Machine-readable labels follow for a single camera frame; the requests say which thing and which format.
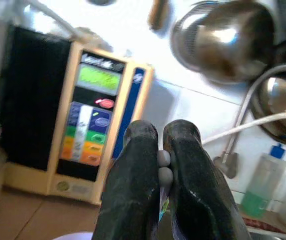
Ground white water hose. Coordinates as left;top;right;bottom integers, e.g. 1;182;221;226
201;109;286;146

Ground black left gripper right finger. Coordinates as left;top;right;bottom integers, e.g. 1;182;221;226
162;119;253;240

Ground brown wooden utensil handle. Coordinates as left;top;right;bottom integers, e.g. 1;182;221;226
147;0;171;31

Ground grey metal faucet pipe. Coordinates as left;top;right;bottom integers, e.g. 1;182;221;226
214;64;286;180

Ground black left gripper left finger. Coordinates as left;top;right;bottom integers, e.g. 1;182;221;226
92;119;162;240

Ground hanging steel pot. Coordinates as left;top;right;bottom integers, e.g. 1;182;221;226
251;64;286;148

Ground large hanging steel bowl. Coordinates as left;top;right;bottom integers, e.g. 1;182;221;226
170;0;277;85

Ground flexible ionizer outlet hose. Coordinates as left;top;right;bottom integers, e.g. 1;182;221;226
24;0;113;51

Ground grey round-knobbed utensil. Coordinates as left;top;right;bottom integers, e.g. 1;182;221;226
157;149;174;226

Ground stainless steel sink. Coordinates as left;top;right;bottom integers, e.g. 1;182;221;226
245;229;286;240

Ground green dish soap bottle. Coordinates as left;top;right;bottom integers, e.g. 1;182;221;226
240;143;286;220

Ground purple plastic plate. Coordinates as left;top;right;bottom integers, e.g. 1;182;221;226
64;231;95;240

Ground beige water ionizer machine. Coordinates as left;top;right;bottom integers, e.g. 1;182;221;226
0;23;156;206

